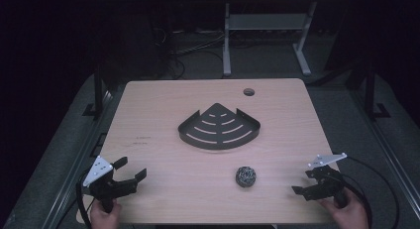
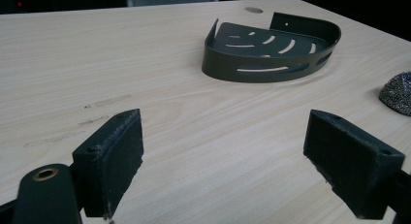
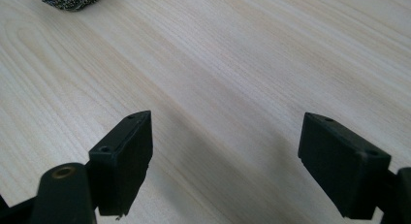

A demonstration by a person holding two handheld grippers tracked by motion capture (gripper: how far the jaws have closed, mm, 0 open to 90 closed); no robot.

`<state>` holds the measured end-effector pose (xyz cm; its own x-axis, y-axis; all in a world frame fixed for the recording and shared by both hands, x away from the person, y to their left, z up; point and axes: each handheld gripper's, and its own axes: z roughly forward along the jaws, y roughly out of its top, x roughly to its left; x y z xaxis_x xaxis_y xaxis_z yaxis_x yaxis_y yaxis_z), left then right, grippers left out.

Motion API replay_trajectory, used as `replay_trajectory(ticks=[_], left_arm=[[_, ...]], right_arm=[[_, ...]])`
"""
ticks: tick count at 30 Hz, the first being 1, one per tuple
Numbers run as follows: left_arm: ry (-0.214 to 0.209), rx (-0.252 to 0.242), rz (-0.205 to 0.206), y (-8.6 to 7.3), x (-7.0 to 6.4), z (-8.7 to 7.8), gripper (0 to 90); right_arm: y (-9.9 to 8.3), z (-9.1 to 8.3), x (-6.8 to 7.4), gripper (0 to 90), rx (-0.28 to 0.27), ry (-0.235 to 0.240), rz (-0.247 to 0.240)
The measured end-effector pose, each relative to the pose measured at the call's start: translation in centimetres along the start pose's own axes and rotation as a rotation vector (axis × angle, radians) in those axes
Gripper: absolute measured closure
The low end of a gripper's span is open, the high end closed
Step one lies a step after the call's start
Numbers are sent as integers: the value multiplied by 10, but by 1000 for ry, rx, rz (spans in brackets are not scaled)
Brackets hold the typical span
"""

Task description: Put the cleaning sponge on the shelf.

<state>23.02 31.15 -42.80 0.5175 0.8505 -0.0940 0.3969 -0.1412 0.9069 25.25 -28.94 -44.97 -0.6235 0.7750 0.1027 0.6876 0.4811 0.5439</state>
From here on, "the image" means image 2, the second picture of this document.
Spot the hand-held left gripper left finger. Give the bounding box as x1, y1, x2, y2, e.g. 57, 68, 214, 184
71, 108, 144, 220

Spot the steel wool scrubber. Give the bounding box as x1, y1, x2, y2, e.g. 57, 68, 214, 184
378, 71, 411, 117

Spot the black metal corner shelf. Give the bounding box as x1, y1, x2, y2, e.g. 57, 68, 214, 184
201, 12, 342, 84

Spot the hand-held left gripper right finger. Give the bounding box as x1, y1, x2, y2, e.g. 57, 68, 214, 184
302, 109, 406, 220

